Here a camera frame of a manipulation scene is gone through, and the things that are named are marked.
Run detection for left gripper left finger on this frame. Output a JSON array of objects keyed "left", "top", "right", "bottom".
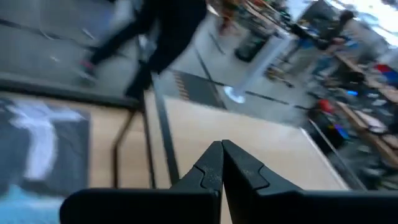
[{"left": 58, "top": 140, "right": 224, "bottom": 224}]

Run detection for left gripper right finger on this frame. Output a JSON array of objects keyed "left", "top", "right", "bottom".
[{"left": 221, "top": 139, "right": 398, "bottom": 224}]

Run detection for wooden shelf black metal legs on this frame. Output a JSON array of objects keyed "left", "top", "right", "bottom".
[{"left": 111, "top": 74, "right": 369, "bottom": 224}]

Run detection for red clamp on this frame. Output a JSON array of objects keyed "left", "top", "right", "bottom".
[{"left": 317, "top": 98, "right": 336, "bottom": 114}]

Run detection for white tower fan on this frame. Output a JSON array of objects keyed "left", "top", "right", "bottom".
[{"left": 223, "top": 29, "right": 295, "bottom": 105}]

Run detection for black white illustrated book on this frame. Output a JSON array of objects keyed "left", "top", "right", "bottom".
[{"left": 0, "top": 98, "right": 91, "bottom": 224}]

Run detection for person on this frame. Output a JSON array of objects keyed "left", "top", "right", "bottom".
[
  {"left": 76, "top": 0, "right": 208, "bottom": 100},
  {"left": 315, "top": 9, "right": 357, "bottom": 52}
]

